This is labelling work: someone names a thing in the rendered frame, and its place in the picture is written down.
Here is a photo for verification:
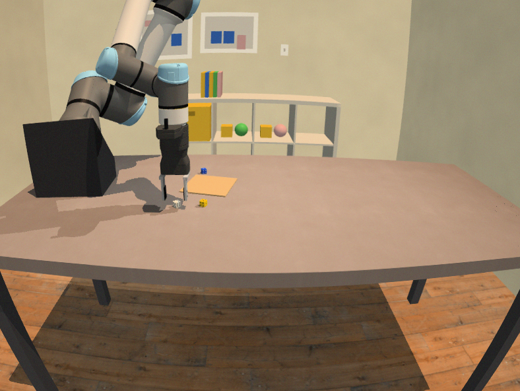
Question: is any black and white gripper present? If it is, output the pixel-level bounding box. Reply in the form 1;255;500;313
156;107;190;201

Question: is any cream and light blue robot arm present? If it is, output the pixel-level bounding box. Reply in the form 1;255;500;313
59;0;200;132

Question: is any orange flat mat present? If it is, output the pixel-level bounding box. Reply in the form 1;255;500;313
187;175;237;197

